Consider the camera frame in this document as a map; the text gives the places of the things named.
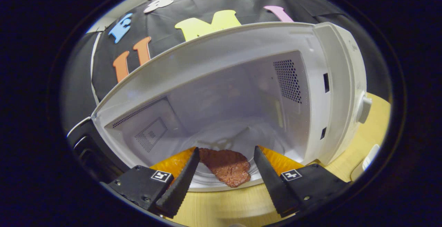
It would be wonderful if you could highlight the brown meat piece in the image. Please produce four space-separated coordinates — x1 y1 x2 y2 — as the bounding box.
199 148 251 188

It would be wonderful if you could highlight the white microwave oven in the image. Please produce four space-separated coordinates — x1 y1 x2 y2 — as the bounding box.
67 22 373 192

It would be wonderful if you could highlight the white rectangular tray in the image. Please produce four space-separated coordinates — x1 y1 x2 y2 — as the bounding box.
350 144 380 182

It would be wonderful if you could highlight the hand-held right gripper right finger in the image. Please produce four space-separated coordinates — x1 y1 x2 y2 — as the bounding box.
254 146 351 218

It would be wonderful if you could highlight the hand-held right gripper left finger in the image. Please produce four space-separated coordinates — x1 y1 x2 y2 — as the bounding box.
108 147 201 219

